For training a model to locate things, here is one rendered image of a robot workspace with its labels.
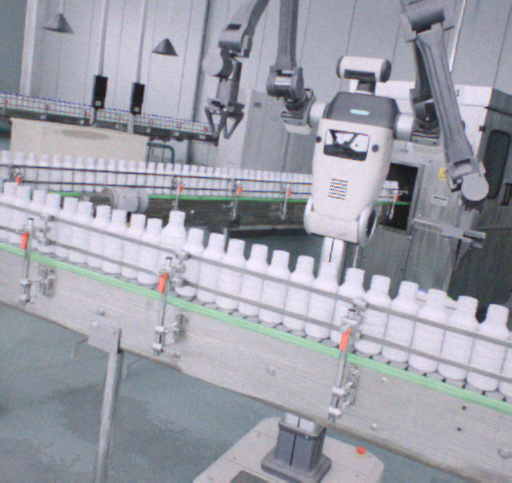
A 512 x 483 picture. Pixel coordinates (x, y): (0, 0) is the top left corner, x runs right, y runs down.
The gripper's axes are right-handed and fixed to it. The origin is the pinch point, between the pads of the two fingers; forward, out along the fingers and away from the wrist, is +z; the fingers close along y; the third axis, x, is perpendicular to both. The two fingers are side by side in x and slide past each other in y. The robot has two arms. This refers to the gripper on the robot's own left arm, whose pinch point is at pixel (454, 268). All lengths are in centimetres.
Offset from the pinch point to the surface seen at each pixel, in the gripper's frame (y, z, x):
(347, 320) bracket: -14.9, 19.7, -25.6
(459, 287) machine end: -29, -51, 369
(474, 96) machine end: -46, -186, 293
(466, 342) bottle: 7.3, 17.0, -16.8
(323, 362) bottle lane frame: -19.9, 29.4, -15.8
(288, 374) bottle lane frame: -27.3, 34.4, -14.0
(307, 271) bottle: -28.6, 11.3, -17.7
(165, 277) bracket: -59, 22, -25
